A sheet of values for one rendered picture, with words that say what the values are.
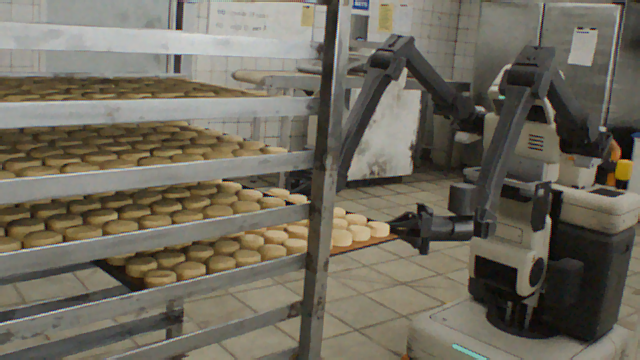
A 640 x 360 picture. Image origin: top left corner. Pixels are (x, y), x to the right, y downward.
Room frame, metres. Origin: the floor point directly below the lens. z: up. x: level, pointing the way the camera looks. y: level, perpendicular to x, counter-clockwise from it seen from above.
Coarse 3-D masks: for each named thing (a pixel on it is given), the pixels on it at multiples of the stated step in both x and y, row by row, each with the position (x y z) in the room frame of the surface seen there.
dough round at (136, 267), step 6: (132, 258) 0.96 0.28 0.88; (138, 258) 0.96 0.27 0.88; (144, 258) 0.96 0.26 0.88; (150, 258) 0.96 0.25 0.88; (126, 264) 0.93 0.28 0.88; (132, 264) 0.93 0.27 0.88; (138, 264) 0.93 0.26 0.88; (144, 264) 0.93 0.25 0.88; (150, 264) 0.94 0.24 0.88; (156, 264) 0.95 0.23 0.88; (126, 270) 0.93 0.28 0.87; (132, 270) 0.92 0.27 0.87; (138, 270) 0.92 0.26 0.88; (144, 270) 0.93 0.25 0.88; (132, 276) 0.92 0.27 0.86; (138, 276) 0.92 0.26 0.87
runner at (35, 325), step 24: (264, 264) 0.98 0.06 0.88; (288, 264) 1.02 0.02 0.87; (168, 288) 0.85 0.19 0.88; (192, 288) 0.88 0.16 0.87; (216, 288) 0.91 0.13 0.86; (48, 312) 0.73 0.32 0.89; (72, 312) 0.75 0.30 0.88; (96, 312) 0.77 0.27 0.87; (120, 312) 0.80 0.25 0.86; (0, 336) 0.68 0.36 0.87; (24, 336) 0.70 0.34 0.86
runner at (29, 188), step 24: (120, 168) 0.80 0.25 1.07; (144, 168) 0.82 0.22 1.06; (168, 168) 0.85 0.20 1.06; (192, 168) 0.88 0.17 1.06; (216, 168) 0.91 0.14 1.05; (240, 168) 0.94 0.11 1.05; (264, 168) 0.97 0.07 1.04; (288, 168) 1.01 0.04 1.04; (0, 192) 0.69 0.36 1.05; (24, 192) 0.71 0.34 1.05; (48, 192) 0.73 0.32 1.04; (72, 192) 0.75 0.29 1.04; (96, 192) 0.77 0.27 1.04
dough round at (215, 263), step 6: (210, 258) 0.99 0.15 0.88; (216, 258) 0.99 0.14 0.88; (222, 258) 0.99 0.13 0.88; (228, 258) 0.99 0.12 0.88; (210, 264) 0.97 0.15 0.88; (216, 264) 0.96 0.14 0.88; (222, 264) 0.96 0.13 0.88; (228, 264) 0.97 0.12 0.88; (234, 264) 0.98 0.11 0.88; (210, 270) 0.96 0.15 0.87; (216, 270) 0.96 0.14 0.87; (222, 270) 0.96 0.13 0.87
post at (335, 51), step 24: (336, 0) 1.03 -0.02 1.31; (336, 24) 1.03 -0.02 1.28; (336, 48) 1.03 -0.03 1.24; (336, 72) 1.03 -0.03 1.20; (336, 96) 1.03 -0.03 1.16; (336, 120) 1.04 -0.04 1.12; (336, 144) 1.04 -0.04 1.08; (336, 168) 1.04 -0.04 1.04; (312, 192) 1.04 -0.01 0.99; (312, 216) 1.04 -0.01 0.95; (312, 240) 1.04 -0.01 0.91; (312, 264) 1.03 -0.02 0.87; (312, 288) 1.03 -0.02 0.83; (312, 312) 1.03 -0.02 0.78; (312, 336) 1.03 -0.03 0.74
